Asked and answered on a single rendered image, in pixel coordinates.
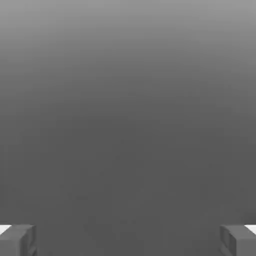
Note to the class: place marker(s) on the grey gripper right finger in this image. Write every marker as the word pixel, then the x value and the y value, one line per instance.
pixel 241 242

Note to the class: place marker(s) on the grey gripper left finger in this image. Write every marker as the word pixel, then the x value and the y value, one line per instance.
pixel 16 242

